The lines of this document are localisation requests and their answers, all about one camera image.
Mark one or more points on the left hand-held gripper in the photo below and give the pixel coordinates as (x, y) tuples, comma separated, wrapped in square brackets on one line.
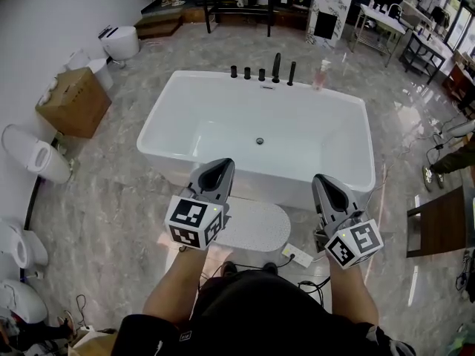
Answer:
[(189, 213)]

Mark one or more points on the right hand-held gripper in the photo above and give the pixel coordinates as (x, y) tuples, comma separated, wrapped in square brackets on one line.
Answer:
[(356, 243)]

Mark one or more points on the white dotted bath mat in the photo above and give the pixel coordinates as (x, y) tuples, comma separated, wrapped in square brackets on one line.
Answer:
[(259, 224)]

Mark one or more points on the person's left forearm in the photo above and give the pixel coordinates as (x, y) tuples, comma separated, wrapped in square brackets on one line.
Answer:
[(174, 287)]

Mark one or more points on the person's right forearm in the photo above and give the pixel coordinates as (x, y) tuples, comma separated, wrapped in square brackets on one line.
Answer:
[(352, 295)]

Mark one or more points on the white power strip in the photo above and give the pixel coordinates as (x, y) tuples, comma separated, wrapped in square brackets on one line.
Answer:
[(297, 254)]

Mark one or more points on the black bathtub drain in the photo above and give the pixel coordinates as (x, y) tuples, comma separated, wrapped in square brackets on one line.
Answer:
[(260, 141)]

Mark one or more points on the white bathtub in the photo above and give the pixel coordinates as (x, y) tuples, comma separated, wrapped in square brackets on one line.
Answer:
[(222, 117)]

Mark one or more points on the person's left black shoe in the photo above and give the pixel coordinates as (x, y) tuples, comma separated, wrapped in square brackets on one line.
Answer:
[(229, 269)]

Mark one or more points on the person's black shoe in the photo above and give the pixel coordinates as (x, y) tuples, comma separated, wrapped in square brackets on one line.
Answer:
[(229, 269), (269, 268)]

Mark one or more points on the person's right black shoe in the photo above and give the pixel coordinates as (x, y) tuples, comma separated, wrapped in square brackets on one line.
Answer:
[(269, 268)]

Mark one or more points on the dark wooden vanity cabinet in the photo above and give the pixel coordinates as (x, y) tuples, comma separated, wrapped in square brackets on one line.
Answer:
[(441, 221)]

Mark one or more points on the black bathtub knob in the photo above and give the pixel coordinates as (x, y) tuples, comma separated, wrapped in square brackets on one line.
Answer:
[(247, 73), (234, 72), (261, 75)]

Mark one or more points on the pink pump bottle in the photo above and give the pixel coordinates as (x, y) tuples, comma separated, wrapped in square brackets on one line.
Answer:
[(320, 80)]

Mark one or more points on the black bathtub spout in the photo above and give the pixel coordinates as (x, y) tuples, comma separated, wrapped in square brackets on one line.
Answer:
[(276, 69)]

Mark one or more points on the black hand shower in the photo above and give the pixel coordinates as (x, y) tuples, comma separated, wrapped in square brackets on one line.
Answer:
[(291, 74)]

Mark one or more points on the person's black t-shirt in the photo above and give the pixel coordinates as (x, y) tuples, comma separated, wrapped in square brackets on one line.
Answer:
[(259, 317)]

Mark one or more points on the white handheld vacuum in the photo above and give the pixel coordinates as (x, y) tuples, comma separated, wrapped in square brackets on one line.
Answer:
[(460, 128)]

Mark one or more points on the brown cardboard box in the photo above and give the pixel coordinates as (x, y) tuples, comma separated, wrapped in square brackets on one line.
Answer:
[(74, 106)]

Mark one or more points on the wooden platform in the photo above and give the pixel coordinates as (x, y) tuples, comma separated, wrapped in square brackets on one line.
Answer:
[(159, 24)]

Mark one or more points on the large black metal table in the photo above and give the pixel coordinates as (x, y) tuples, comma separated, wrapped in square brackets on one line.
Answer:
[(241, 9)]

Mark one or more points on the low wooden table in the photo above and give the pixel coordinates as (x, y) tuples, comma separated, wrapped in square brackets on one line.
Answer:
[(462, 80)]

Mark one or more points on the marble pattern cabinet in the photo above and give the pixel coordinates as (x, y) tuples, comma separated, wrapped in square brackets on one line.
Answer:
[(326, 24)]

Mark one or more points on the small black metal table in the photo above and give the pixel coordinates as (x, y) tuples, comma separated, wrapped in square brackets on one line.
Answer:
[(426, 45)]

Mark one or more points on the white top metal table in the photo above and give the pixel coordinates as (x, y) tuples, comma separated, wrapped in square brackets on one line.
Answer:
[(378, 17)]

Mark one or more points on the brown cardboard carton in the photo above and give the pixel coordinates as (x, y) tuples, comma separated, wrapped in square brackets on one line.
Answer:
[(92, 343)]

